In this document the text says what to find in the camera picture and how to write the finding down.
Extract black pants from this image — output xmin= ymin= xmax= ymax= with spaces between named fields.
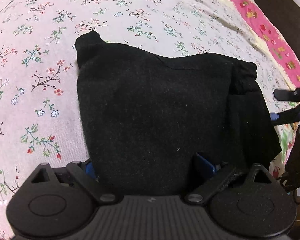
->
xmin=75 ymin=31 xmax=281 ymax=195

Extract white floral bed sheet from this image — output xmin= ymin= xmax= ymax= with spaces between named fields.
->
xmin=0 ymin=0 xmax=297 ymax=239

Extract pink cream patterned blanket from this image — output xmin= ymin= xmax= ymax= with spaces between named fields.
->
xmin=0 ymin=0 xmax=300 ymax=178

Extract black cable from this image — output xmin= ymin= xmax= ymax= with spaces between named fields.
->
xmin=275 ymin=172 xmax=300 ymax=203

